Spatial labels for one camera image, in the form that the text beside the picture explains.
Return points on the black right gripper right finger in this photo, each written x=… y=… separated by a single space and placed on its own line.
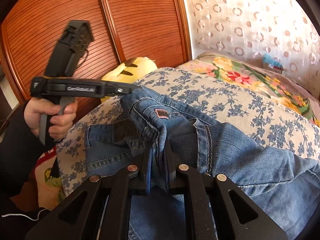
x=214 y=207

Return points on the wooden slatted wardrobe doors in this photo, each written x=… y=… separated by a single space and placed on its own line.
x=122 y=29

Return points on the blue denim jeans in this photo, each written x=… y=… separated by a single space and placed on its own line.
x=284 y=185

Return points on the blue floral white bedspread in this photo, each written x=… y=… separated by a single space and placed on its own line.
x=267 y=122

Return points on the sheer circle pattern curtain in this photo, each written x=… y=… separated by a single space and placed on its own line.
x=250 y=29

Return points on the left hand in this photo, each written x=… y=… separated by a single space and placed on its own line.
x=60 y=123

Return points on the yellow plush toy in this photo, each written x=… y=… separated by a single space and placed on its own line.
x=131 y=70

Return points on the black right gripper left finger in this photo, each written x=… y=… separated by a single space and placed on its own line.
x=100 y=207

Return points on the box with teal cloth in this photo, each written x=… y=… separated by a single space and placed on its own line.
x=271 y=64

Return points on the colourful floral blanket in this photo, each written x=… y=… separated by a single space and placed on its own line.
x=265 y=82

